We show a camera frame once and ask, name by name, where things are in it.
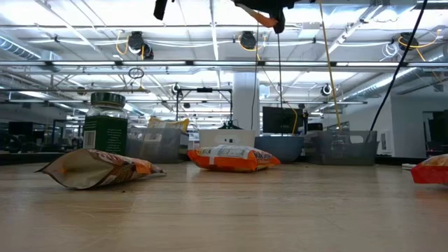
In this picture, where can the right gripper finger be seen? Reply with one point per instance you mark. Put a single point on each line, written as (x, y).
(279, 22)

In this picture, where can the white plastic bin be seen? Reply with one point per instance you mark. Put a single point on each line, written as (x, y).
(227, 138)

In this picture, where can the green-lidded glass jar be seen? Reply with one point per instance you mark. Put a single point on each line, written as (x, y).
(105, 133)

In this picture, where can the orange ramen packet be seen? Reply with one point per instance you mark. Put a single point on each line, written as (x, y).
(231, 161)

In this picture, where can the orange taco mix pouch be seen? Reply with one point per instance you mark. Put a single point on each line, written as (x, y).
(98, 168)

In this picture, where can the plain silver spoon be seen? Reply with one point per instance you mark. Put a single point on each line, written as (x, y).
(407, 166)

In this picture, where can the red ramen packet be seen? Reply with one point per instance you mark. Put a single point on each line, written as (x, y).
(430, 173)

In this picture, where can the white pillar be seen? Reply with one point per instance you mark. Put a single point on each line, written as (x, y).
(245, 98)

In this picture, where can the blue bowl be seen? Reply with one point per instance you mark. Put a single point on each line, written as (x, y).
(280, 148)

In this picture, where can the grey plastic bin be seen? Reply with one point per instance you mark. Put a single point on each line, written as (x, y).
(157, 147)
(350, 148)

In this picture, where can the black desktop monitor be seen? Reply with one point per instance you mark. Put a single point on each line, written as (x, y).
(437, 133)

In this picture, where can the long ceiling light rail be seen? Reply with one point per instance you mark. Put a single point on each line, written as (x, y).
(224, 63)

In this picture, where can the black camera rig frame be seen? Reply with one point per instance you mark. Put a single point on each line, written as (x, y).
(204, 90)

